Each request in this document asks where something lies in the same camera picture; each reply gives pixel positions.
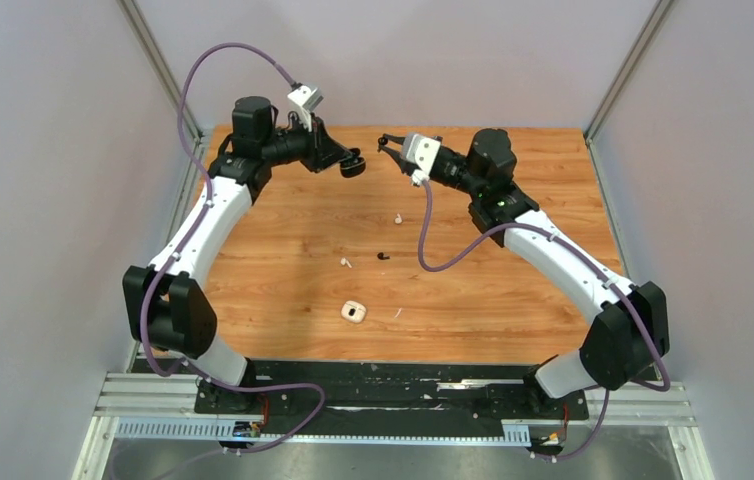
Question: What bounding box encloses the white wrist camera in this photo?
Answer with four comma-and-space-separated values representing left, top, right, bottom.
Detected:
400, 133, 445, 187
287, 84, 324, 132

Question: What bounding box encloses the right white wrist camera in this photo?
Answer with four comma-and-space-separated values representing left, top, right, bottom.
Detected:
400, 133, 445, 187

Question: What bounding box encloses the white open charging case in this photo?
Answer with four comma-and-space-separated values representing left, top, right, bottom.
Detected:
340, 300, 368, 324

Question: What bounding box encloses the corner aluminium post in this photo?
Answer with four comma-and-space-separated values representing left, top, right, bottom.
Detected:
583, 0, 677, 145
117, 0, 203, 139

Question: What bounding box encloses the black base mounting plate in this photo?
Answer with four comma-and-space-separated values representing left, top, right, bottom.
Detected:
131, 359, 658, 440

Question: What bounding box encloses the left corner aluminium post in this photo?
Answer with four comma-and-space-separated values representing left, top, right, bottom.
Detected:
117, 0, 203, 139

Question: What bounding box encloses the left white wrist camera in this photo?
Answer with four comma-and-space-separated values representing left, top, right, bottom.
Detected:
287, 84, 324, 132

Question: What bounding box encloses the right corner aluminium post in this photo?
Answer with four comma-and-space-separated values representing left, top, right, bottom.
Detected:
583, 0, 677, 145

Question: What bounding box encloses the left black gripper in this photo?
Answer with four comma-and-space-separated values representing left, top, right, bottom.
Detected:
260, 111, 351, 174

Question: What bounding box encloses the aluminium rail frame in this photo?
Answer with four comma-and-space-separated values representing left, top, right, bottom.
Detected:
74, 373, 713, 479

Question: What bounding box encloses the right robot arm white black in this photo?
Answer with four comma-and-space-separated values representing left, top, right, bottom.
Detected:
378, 128, 671, 418

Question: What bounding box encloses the black charging case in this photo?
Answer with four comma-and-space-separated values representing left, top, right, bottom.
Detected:
339, 155, 366, 178

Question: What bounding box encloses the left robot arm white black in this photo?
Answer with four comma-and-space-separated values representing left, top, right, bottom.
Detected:
122, 85, 365, 413

